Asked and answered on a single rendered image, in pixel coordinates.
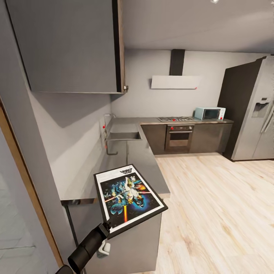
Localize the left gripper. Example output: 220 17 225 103
79 212 119 259

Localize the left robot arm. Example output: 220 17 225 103
56 212 119 274

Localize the poster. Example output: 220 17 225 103
94 164 168 240

